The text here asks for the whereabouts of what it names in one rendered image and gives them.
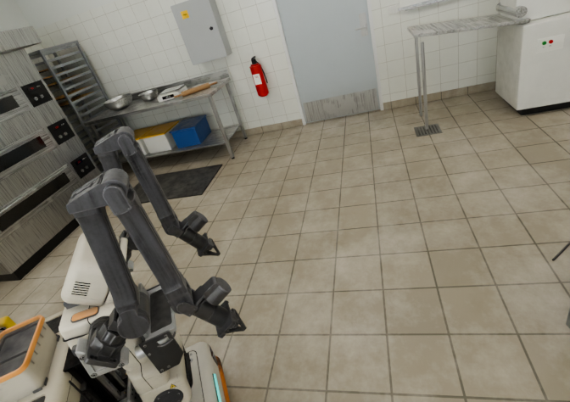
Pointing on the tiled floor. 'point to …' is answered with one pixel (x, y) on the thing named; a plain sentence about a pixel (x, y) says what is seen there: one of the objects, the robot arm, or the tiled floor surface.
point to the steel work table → (179, 103)
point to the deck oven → (34, 161)
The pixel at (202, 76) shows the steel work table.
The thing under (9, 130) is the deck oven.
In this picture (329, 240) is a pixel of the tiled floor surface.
